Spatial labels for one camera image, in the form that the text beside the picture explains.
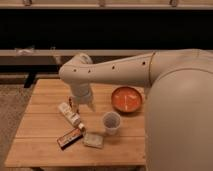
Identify white tube bottle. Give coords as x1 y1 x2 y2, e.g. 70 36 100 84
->
58 102 85 130

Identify white sponge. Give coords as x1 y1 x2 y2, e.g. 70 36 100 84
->
83 133 104 148

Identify wooden table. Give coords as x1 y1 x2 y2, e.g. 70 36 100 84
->
5 79 145 168

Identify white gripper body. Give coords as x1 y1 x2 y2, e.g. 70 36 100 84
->
71 83 93 104

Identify grey wall rail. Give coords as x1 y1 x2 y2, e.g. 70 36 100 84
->
0 49 148 65

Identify orange bowl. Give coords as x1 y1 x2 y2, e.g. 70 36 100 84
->
111 86 142 113

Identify clear plastic cup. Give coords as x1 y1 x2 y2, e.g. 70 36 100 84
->
102 111 121 135

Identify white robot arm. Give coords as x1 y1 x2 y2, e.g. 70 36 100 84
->
59 49 213 171

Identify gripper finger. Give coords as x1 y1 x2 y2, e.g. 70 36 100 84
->
69 97 79 113
88 101 95 111

